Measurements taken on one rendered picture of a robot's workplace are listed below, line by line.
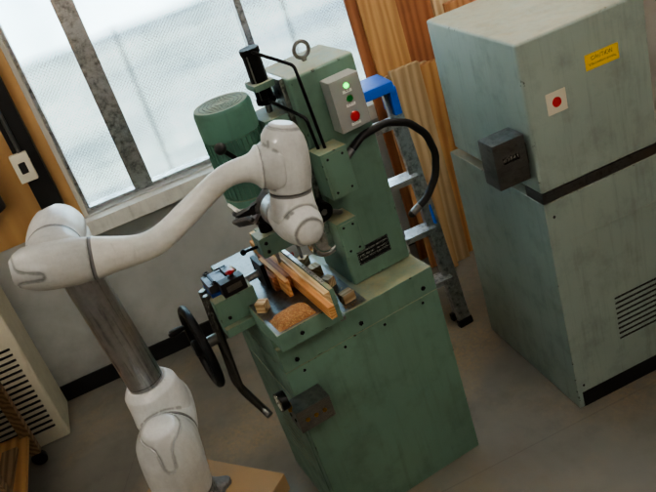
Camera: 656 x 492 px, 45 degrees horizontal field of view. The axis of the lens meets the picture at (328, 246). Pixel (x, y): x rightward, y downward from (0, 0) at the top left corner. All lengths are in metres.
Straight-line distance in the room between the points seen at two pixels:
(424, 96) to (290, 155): 2.05
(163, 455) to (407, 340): 0.96
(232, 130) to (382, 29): 1.64
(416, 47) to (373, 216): 1.53
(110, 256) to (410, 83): 2.21
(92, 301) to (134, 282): 1.94
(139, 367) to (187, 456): 0.27
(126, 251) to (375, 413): 1.20
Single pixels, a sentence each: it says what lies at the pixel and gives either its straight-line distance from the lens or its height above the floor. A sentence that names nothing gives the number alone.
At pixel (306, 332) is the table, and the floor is 0.86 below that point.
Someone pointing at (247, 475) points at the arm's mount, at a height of 0.66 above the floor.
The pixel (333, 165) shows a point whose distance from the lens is 2.34.
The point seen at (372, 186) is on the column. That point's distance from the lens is 2.52.
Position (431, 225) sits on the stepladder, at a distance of 3.43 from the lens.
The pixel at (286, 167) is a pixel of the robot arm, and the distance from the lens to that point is 1.81.
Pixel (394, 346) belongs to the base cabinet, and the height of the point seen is 0.59.
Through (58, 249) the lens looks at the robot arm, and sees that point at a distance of 1.86.
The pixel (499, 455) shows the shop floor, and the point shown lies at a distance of 3.04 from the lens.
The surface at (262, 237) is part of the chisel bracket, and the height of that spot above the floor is 1.07.
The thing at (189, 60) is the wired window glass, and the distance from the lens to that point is 3.81.
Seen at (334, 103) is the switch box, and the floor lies 1.42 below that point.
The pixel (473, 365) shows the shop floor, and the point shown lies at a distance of 3.43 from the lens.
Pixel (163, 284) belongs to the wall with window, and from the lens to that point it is 4.04.
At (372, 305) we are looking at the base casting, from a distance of 2.53.
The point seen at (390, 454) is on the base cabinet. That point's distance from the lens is 2.86.
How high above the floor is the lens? 2.15
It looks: 28 degrees down
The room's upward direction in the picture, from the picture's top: 19 degrees counter-clockwise
